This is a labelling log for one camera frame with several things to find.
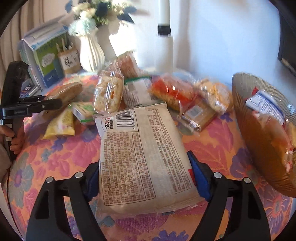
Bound beige curtain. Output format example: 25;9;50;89
1;0;44;83

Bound floral orange tablecloth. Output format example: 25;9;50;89
2;112;295;240

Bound person's left hand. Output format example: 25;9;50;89
0;125;25;155

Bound purple blue packet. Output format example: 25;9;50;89
20;78;40;98

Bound round yellow pastry packet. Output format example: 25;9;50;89
194;78;233;115

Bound small toothpick holder box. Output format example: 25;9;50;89
56;38;81;75

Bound red snack packet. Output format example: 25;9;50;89
149;73;196;111

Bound blue white artificial flowers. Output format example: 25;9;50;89
65;1;140;37

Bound ribbed glass bowl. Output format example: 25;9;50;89
232;72;295;198

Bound large white noodle packet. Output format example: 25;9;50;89
95;103;202;215

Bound yellow small snack packet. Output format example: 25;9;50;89
43;108;75;140

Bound red white bread packet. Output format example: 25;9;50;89
246;88;295;173

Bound yellow barcode cake packet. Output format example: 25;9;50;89
177;99;217;136

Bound brown bread packet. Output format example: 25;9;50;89
45;82;83;108

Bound black television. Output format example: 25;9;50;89
269;0;296;76

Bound puffed rice snack packet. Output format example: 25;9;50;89
93;60;125;115

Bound white ribbed vase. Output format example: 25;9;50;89
79;28;105;72

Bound white floor lamp pole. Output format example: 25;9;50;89
154;0;174;73

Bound green yellow snack packet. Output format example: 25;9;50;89
68;101;95;126

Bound green blue tissue box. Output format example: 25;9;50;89
18;16;68;90

